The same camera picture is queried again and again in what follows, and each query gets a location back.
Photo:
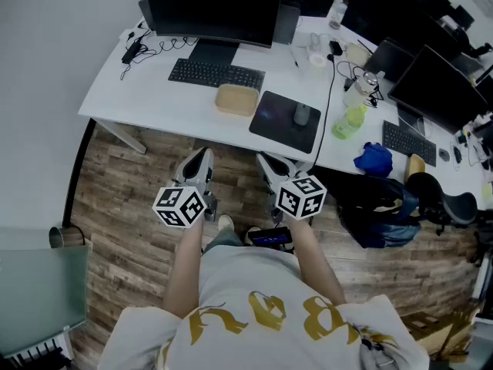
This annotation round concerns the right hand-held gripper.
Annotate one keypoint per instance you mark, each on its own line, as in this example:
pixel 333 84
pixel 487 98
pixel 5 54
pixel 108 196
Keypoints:
pixel 300 197

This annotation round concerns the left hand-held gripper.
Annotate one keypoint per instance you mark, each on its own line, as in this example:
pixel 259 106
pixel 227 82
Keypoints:
pixel 179 206

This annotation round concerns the clear plastic food container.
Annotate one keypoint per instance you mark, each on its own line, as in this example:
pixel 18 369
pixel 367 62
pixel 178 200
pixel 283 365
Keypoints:
pixel 237 98

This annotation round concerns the person's left forearm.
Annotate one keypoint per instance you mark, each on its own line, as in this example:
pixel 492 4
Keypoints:
pixel 185 268

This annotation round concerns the person's right forearm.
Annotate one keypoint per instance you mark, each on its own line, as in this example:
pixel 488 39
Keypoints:
pixel 316 260

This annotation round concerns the tan oval container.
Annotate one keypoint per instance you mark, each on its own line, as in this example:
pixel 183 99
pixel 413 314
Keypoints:
pixel 416 166

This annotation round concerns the black mouse pad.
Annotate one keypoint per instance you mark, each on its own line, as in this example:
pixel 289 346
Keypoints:
pixel 273 125

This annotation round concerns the grey computer mouse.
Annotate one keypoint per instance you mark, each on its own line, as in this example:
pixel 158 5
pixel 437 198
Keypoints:
pixel 301 114

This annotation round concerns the white shoe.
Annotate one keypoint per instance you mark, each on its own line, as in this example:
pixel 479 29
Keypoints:
pixel 226 224

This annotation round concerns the black device with screen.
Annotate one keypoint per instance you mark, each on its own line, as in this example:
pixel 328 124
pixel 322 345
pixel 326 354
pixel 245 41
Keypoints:
pixel 269 238

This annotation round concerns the white table leg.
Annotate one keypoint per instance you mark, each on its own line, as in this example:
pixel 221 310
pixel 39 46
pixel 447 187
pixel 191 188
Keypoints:
pixel 123 137

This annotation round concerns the person's jeans leg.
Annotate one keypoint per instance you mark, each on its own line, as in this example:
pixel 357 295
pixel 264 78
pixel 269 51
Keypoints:
pixel 223 241

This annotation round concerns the yellow-green plastic bottle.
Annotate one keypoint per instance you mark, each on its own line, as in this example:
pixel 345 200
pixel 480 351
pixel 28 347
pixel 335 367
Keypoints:
pixel 348 123

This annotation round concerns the blue cloth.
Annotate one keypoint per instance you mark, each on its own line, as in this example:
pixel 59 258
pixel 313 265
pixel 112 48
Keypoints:
pixel 374 159

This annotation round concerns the pen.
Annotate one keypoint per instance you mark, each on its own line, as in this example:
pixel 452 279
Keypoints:
pixel 295 58

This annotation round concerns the white tape roll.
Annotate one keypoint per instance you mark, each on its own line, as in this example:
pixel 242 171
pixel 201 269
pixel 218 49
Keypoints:
pixel 317 61

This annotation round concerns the white bottle with steel cap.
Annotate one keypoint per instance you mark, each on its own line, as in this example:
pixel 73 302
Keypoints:
pixel 358 89

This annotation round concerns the black and blue backpack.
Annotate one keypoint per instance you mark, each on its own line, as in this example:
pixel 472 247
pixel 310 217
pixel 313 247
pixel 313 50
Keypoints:
pixel 377 214

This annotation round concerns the black power adapter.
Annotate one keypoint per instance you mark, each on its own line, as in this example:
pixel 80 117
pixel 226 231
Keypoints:
pixel 131 52

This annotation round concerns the clear plastic bag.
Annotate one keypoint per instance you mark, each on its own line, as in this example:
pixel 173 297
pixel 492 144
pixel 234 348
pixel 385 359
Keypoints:
pixel 319 41

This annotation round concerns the black charger block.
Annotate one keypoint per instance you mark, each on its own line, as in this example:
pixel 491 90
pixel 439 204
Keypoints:
pixel 336 48

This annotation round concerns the small black keyboard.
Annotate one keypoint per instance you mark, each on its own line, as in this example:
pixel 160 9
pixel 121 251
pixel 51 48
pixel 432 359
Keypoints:
pixel 408 143

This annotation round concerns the beige pouch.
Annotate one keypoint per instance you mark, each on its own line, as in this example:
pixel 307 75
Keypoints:
pixel 357 54

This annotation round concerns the grey box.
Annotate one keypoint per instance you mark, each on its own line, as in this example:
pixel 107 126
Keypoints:
pixel 287 25

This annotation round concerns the white shirt with gold print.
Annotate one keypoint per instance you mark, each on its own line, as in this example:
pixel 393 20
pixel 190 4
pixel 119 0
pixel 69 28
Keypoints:
pixel 262 314

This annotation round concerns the metal bin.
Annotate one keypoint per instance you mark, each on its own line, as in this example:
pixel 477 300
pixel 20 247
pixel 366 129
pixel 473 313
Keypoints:
pixel 65 237

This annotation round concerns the dark tilted monitor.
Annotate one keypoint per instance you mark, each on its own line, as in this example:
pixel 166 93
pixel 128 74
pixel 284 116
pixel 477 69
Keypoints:
pixel 389 60

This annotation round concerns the large black curved monitor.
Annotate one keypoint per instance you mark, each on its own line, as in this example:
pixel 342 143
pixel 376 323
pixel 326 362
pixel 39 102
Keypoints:
pixel 215 6

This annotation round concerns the small black mouse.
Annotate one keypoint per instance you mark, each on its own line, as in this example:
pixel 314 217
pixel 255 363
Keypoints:
pixel 444 155

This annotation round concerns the black flat monitor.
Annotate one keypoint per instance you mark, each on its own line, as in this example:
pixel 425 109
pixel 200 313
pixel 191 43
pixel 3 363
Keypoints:
pixel 435 89

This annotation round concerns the black office chair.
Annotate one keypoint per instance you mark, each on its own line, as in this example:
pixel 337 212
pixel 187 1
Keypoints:
pixel 454 204

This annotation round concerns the black background monitor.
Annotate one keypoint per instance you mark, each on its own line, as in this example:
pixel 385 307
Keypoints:
pixel 393 10

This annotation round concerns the green glass table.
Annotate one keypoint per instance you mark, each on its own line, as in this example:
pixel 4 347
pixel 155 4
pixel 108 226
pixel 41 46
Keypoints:
pixel 42 295

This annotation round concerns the cardboard boxes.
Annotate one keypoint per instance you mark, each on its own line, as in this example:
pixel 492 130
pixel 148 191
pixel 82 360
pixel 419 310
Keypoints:
pixel 439 334

